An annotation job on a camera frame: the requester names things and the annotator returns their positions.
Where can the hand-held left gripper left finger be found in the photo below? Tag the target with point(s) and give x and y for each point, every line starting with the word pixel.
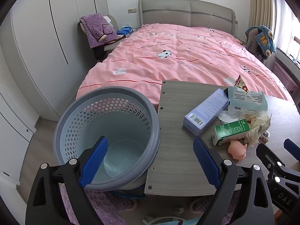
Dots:
pixel 93 164

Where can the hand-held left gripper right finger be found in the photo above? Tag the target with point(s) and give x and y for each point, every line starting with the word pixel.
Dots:
pixel 206 161

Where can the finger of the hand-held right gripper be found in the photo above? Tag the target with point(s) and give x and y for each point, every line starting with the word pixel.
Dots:
pixel 290 145
pixel 264 152

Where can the cream plastic wrapper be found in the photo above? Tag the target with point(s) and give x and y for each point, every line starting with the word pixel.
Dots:
pixel 257 129

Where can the pink pig toy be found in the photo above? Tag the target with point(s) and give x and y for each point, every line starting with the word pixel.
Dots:
pixel 236 150

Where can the teal plastic packet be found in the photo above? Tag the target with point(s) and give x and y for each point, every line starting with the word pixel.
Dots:
pixel 256 103

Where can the lavender cardboard box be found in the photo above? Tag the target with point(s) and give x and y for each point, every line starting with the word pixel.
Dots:
pixel 206 110

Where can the blue-grey perforated plastic basket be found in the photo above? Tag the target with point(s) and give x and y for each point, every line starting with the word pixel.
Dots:
pixel 129 105

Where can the grey wooden table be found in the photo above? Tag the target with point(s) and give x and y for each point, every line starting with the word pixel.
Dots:
pixel 175 145

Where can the green carton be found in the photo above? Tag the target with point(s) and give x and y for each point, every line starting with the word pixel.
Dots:
pixel 232 129

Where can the pink fluffy rug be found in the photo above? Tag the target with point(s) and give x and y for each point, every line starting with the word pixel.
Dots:
pixel 112 206

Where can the white cotton pad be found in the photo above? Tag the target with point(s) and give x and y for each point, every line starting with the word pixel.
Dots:
pixel 225 116

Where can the pink cabinet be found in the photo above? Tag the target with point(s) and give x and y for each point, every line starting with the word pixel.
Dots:
pixel 283 75

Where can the colourful triangular wrapper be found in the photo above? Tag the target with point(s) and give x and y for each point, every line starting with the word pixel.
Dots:
pixel 241 84

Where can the white cabinet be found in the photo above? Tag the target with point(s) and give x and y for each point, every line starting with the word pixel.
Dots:
pixel 14 126

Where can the bed with pink duvet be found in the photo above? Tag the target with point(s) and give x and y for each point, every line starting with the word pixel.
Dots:
pixel 175 70

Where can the blue garment with bear patch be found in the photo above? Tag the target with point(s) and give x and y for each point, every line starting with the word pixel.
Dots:
pixel 262 39

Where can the grey chair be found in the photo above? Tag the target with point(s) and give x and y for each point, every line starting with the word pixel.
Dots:
pixel 250 43

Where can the black cloth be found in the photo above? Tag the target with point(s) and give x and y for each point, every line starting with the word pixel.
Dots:
pixel 98 53

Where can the window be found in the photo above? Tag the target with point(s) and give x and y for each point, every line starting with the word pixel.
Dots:
pixel 289 32

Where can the white wardrobe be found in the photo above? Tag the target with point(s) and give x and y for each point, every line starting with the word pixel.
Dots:
pixel 46 51

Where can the grey nightstand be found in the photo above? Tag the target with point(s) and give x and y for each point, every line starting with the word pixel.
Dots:
pixel 130 36

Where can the blue bag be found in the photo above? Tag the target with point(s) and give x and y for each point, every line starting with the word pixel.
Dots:
pixel 124 31

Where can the beige curtain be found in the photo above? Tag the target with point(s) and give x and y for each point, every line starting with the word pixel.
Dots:
pixel 260 4

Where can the beige chair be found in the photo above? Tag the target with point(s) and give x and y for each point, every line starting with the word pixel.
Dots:
pixel 114 21

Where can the grey bed headboard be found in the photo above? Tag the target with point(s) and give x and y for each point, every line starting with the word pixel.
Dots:
pixel 187 14

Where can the beige wall socket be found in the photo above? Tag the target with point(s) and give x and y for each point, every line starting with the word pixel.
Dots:
pixel 132 10

